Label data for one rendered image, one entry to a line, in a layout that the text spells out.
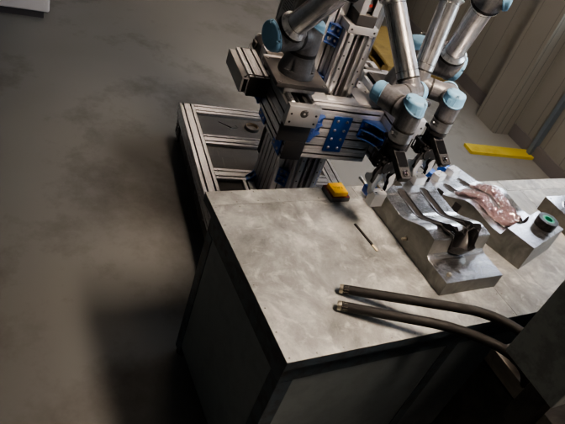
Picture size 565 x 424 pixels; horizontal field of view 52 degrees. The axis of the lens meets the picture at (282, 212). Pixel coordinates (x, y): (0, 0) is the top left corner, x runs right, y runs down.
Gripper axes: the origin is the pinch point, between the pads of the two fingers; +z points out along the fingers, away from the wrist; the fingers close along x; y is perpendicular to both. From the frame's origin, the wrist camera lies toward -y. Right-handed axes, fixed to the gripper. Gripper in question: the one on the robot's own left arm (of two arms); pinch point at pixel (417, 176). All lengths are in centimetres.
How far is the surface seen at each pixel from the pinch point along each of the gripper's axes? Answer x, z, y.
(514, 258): -24.0, 8.8, -38.8
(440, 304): 31, 2, -57
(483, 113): -262, 84, 191
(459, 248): 7.9, 1.1, -37.8
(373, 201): 30.7, -1.1, -14.6
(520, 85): -259, 43, 171
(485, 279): 0.5, 6.6, -47.9
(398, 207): 16.8, 3.1, -13.6
